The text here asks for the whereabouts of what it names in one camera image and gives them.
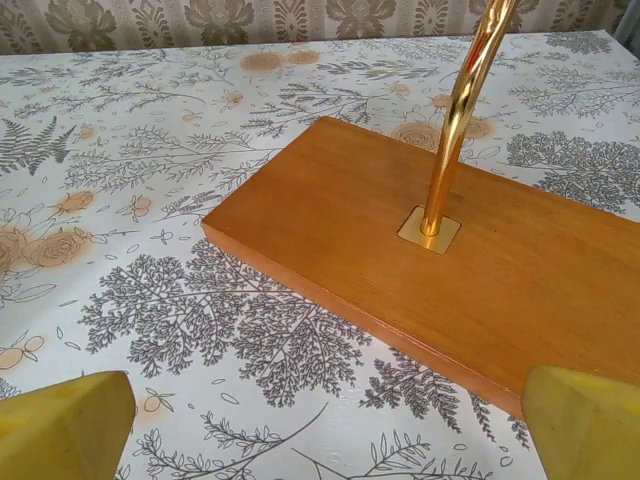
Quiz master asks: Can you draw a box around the gold wire glass rack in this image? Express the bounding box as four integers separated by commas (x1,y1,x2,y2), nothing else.
201,0,640,421

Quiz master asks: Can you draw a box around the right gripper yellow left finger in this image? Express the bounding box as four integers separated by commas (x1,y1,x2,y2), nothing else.
0,369,137,480

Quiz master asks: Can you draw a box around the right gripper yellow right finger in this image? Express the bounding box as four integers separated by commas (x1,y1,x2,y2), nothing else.
521,364,640,480

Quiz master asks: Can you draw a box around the aluminium cage frame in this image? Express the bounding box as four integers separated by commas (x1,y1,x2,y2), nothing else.
613,0,640,46

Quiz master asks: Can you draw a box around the floral tablecloth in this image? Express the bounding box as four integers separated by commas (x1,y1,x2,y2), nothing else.
0,30,640,480

